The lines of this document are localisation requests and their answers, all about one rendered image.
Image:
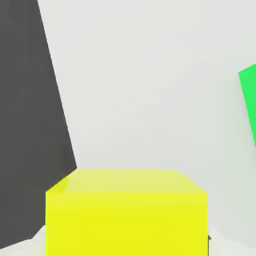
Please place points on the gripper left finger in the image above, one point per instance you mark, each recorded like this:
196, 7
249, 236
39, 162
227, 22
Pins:
30, 248

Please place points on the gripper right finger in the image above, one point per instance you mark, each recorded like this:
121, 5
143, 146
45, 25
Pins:
218, 247

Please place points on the small yellow cube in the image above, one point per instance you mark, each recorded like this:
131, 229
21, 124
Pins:
126, 216

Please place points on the small green cube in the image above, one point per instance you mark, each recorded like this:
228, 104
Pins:
250, 100

